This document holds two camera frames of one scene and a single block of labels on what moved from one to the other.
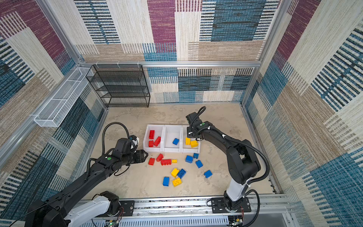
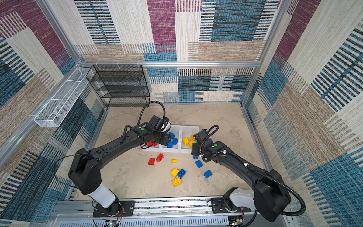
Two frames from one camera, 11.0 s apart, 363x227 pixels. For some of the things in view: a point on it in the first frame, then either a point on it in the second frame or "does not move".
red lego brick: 151,161 does not move
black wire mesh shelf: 120,85 does not move
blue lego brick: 189,159 -> 170,144
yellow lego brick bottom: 174,172 does not move
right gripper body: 190,133 -> 198,150
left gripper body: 133,157 -> 162,138
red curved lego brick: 159,157 does not move
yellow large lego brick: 187,141 does not move
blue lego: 176,141 does not move
